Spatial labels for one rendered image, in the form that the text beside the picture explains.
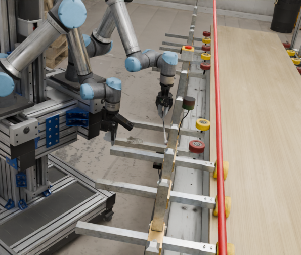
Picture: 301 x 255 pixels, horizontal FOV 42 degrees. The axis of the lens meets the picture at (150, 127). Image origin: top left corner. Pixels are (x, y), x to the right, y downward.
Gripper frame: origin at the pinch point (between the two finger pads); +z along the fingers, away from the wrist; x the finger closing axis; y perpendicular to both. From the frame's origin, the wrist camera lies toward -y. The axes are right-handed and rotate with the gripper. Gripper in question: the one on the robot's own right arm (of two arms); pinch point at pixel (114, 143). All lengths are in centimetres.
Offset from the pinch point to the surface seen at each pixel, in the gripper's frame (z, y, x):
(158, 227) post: -16, -30, 73
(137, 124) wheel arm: -0.8, -8.6, -23.5
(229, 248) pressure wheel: -15, -54, 76
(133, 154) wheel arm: -12.6, -14.1, 26.5
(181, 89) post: -24.1, -30.2, -27.2
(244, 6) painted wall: 58, -137, -774
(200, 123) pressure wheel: -8.0, -43.0, -22.9
